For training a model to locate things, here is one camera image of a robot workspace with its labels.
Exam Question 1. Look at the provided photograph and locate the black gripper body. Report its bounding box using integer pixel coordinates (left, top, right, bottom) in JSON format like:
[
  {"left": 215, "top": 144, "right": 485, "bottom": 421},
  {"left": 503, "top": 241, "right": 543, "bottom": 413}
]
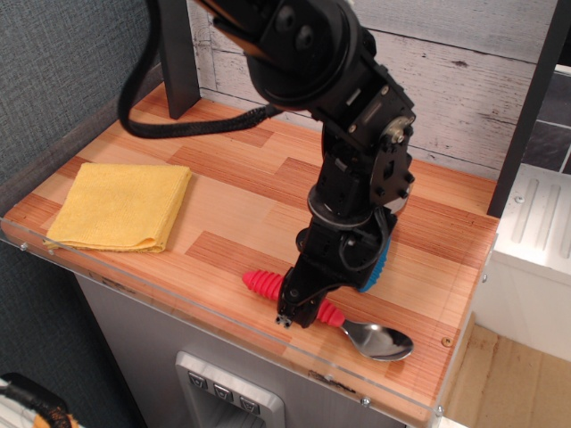
[{"left": 295, "top": 209, "right": 388, "bottom": 291}]

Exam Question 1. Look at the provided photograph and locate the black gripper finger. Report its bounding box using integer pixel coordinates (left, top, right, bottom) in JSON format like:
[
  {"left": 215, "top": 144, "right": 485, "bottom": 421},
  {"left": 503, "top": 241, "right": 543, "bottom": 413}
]
[{"left": 276, "top": 266, "right": 333, "bottom": 328}]

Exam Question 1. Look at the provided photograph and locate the red handled metal spoon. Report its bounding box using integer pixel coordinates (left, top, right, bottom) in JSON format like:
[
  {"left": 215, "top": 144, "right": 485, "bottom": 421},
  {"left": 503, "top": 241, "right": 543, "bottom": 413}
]
[{"left": 242, "top": 270, "right": 414, "bottom": 361}]

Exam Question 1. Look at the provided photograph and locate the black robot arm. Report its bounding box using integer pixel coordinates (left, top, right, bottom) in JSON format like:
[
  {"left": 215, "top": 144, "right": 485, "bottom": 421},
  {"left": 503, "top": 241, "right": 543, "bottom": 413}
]
[{"left": 203, "top": 1, "right": 415, "bottom": 327}]

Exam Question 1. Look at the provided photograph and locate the clear acrylic table edge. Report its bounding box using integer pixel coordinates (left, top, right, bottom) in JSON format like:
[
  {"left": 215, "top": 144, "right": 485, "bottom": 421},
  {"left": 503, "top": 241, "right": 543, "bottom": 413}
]
[{"left": 1, "top": 219, "right": 442, "bottom": 427}]

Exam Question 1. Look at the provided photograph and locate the silver control panel with buttons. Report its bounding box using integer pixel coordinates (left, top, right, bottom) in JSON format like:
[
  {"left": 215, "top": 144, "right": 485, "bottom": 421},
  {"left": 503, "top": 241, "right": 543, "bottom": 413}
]
[{"left": 176, "top": 351, "right": 286, "bottom": 427}]

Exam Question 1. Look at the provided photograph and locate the white toy sink unit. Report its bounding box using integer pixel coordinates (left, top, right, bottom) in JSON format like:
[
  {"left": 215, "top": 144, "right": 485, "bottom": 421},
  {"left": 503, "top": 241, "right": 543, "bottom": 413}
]
[{"left": 470, "top": 64, "right": 571, "bottom": 362}]

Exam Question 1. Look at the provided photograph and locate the yellow folded cloth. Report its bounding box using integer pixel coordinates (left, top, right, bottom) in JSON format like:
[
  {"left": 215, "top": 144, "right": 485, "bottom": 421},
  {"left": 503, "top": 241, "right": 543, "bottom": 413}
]
[{"left": 44, "top": 163, "right": 192, "bottom": 253}]

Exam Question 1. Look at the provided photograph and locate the blue handled metal fork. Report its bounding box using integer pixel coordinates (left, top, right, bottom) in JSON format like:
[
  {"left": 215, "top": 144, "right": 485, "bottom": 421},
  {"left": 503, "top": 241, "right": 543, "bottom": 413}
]
[{"left": 356, "top": 195, "right": 410, "bottom": 294}]

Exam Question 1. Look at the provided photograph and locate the dark left shelf post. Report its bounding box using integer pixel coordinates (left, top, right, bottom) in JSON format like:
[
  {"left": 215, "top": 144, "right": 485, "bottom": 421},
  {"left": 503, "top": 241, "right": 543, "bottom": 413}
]
[{"left": 158, "top": 0, "right": 201, "bottom": 119}]

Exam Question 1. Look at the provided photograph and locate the dark shelf post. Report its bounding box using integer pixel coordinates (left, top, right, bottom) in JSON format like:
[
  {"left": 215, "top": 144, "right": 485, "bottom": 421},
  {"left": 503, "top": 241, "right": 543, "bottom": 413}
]
[
  {"left": 158, "top": 0, "right": 201, "bottom": 119},
  {"left": 487, "top": 0, "right": 570, "bottom": 218}
]

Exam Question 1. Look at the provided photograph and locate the black braided cable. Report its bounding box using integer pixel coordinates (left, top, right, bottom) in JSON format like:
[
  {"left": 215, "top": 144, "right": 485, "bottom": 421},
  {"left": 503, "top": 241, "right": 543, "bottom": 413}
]
[{"left": 116, "top": 0, "right": 285, "bottom": 140}]

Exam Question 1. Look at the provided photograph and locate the dark right shelf post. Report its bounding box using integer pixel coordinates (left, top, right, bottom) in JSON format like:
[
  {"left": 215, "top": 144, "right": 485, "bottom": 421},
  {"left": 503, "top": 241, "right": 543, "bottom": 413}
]
[{"left": 487, "top": 0, "right": 570, "bottom": 218}]

